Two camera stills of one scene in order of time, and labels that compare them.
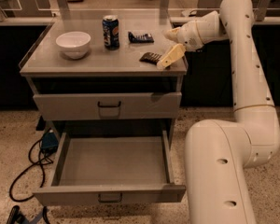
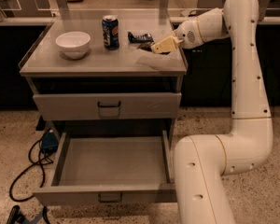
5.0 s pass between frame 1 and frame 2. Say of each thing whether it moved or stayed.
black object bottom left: stayed
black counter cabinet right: stayed
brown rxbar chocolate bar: moved
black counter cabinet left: stayed
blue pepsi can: stayed
